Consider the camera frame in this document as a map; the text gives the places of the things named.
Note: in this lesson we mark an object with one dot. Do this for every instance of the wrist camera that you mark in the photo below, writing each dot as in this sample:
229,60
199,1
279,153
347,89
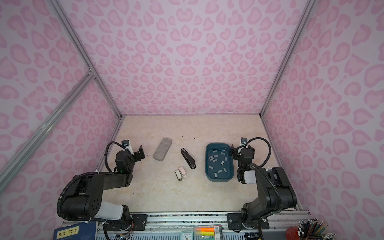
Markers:
244,142
127,146

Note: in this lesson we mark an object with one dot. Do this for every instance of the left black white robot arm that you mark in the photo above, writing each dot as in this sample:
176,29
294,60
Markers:
81,200

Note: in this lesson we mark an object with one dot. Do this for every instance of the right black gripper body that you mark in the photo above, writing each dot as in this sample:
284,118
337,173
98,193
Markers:
237,153

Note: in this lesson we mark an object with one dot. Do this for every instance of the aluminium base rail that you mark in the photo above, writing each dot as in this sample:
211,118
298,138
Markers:
171,225

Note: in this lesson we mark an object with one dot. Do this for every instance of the red pen holder with pens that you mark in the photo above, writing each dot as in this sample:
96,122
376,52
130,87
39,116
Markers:
311,229

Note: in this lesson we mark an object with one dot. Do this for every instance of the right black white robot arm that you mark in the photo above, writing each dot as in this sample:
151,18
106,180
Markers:
275,192

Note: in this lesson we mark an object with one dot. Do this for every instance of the pink white stapler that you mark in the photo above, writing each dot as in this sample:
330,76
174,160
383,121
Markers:
180,173

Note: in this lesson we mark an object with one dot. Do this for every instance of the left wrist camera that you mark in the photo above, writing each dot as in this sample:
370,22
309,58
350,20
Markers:
127,146

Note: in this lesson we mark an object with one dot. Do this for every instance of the grey stone block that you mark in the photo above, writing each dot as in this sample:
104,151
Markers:
162,149

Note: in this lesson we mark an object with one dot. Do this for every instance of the teal plastic tray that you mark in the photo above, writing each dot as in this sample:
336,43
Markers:
219,162

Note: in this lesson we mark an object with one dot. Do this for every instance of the highlighter marker box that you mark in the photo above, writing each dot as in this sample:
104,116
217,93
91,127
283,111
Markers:
210,232

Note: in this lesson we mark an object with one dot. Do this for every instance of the small teal clock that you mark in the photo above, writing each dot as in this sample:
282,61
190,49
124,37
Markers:
187,235

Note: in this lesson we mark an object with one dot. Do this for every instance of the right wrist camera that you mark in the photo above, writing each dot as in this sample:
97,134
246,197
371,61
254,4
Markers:
244,142

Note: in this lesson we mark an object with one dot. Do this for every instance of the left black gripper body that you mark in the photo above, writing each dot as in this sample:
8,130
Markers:
137,155

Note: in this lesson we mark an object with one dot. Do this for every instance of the blue book yellow label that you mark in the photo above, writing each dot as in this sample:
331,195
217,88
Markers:
80,231

